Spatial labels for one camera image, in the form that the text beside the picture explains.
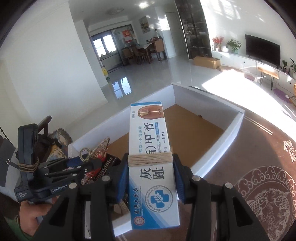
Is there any blue white ointment box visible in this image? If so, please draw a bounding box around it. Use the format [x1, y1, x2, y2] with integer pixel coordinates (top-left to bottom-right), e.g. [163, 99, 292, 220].
[127, 101, 180, 230]

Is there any left hand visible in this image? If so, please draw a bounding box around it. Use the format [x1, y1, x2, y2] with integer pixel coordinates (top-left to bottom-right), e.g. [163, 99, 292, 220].
[19, 196, 59, 237]

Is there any small black box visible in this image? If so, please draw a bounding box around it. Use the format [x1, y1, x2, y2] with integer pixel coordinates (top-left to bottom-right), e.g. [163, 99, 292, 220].
[94, 154, 121, 181]

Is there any wooden bench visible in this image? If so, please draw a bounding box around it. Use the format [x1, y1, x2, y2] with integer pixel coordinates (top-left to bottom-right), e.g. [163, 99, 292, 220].
[257, 67, 279, 90]

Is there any white tv cabinet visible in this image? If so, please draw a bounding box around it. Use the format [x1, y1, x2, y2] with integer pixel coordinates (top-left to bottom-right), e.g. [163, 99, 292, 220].
[212, 51, 295, 94]

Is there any brown cardboard box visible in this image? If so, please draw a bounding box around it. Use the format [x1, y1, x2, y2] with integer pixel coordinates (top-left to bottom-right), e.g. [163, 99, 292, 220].
[193, 56, 221, 69]

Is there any green potted plant right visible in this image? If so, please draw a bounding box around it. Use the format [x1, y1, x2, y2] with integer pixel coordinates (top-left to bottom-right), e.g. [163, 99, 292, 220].
[290, 59, 296, 79]

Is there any green potted plant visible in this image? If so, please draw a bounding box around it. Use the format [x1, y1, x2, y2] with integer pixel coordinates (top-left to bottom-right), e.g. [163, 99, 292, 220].
[290, 59, 296, 79]
[227, 39, 242, 54]

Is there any black flat television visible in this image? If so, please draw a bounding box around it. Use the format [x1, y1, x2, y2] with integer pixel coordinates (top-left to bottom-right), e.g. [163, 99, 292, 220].
[245, 35, 281, 66]

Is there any green potted plant left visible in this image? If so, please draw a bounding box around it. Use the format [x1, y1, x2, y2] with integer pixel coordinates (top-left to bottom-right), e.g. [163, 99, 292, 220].
[227, 39, 242, 54]

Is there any red flower vase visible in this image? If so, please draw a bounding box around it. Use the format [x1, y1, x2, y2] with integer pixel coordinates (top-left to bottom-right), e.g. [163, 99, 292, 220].
[212, 36, 224, 52]

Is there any dark display cabinet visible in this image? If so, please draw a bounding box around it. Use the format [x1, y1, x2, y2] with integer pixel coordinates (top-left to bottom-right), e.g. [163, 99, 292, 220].
[175, 0, 212, 59]

